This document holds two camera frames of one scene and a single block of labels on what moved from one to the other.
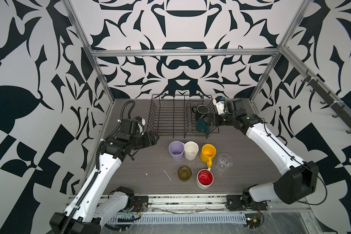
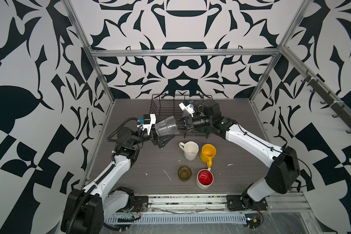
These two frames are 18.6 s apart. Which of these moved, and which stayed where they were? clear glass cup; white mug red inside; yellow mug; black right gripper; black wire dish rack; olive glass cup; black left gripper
Moved: black right gripper; clear glass cup; black left gripper
Stayed: white mug red inside; olive glass cup; black wire dish rack; yellow mug
